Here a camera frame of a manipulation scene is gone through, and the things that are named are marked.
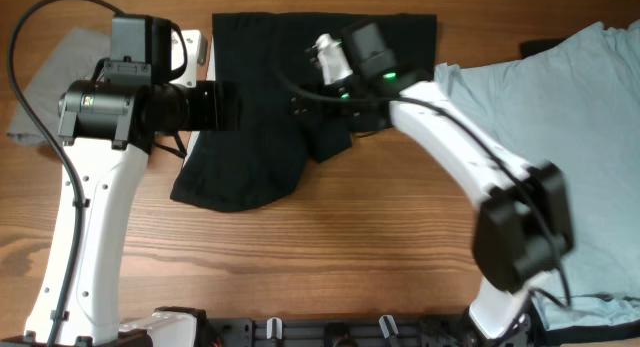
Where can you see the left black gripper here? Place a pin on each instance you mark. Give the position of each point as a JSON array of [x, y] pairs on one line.
[[230, 120]]

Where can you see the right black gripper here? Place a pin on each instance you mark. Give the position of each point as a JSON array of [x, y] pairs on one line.
[[327, 111]]

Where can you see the black shorts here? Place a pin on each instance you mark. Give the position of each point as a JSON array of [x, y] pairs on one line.
[[262, 161]]

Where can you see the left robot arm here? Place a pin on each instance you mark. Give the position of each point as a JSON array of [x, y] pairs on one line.
[[106, 133]]

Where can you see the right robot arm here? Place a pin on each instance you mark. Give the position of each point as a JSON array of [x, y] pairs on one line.
[[523, 222]]

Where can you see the folded grey trousers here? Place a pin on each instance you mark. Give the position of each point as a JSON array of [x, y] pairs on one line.
[[74, 58]]

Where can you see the black garment under pile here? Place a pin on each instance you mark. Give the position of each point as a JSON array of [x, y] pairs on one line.
[[587, 334]]

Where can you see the light blue t-shirt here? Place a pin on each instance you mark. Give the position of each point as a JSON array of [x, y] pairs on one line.
[[576, 105]]

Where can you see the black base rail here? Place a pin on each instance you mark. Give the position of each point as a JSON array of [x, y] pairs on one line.
[[385, 331]]

